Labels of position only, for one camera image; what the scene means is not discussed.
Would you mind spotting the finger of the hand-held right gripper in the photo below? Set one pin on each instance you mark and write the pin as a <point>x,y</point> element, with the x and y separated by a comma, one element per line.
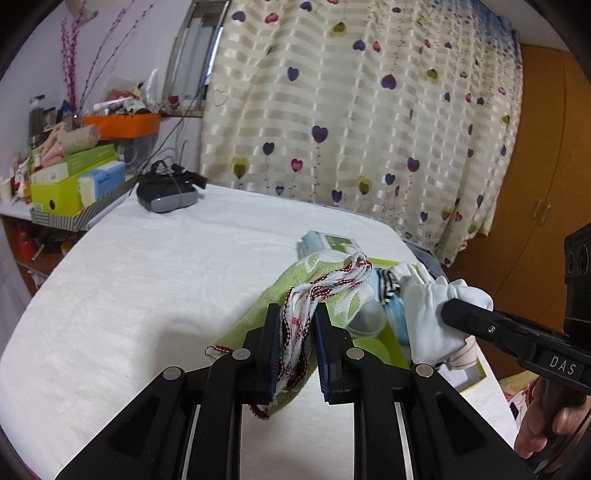
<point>471,318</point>

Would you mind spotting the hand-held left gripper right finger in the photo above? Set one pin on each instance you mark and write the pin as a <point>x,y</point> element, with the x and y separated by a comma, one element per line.
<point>323,360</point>

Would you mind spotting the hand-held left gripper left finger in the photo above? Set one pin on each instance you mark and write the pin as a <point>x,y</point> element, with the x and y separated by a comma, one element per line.
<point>274,350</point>

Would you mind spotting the green-edged cardboard box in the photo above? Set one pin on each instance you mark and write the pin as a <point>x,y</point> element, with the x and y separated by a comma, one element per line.
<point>398,344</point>

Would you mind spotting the black white striped cloth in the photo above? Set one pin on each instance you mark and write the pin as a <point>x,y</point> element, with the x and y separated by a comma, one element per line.
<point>390,279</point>

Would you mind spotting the person's right hand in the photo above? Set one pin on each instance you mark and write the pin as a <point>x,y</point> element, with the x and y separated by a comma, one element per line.
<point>526,434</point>

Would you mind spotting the floral bedding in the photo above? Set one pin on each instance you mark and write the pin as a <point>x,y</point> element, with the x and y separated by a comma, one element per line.
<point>517,392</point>

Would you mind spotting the grey clothes pile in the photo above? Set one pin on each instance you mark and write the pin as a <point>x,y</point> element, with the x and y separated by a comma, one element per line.
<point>429,263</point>

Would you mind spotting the light blue wet wipes pack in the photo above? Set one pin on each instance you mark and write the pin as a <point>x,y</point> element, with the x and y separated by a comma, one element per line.
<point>332,242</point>

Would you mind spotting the white textured table cover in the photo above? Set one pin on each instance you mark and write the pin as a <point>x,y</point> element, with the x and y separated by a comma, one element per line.
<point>161,300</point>

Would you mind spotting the wooden wardrobe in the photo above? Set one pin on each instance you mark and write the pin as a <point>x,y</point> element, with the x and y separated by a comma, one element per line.
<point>540,161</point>

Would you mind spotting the grey black headset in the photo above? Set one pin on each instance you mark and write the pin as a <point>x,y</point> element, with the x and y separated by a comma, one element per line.
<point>168,201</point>

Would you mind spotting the blue white tissue box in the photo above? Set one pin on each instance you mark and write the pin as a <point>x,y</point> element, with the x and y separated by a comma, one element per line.
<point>104,180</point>

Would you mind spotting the stack of green boxes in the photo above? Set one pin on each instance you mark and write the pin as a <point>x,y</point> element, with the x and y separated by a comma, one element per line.
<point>64,222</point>

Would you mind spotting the cream heart print curtain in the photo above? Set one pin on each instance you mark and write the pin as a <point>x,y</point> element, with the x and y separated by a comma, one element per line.
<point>346,92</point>

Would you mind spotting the wooden side cabinet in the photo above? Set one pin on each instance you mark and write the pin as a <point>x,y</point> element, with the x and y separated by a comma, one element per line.
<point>27,258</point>

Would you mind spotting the flat green box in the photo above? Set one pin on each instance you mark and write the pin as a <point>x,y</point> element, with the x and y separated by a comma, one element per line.
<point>87,159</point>

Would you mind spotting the lime green cardboard box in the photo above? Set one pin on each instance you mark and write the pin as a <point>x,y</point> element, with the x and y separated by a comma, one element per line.
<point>55,196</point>

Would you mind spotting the orange basket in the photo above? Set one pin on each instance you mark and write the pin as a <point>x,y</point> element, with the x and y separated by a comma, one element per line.
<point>122,125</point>

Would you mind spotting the beige rolled cloth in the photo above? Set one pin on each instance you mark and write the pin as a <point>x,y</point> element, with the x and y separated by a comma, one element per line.
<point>81,141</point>

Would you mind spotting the pile of clutter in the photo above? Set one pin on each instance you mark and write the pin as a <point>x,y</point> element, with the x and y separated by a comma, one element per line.
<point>129,101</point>

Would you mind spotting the pink plush toy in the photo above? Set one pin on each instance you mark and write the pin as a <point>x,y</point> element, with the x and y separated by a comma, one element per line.
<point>48,147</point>

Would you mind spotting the dark glass jar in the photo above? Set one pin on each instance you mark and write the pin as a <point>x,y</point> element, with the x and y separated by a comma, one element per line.
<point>36,120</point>

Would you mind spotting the purple flower branches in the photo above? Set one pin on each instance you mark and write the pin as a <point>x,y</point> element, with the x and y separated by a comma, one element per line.
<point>69,55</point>

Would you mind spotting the window frame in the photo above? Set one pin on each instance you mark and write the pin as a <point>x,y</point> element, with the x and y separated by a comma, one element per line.
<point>194,55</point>

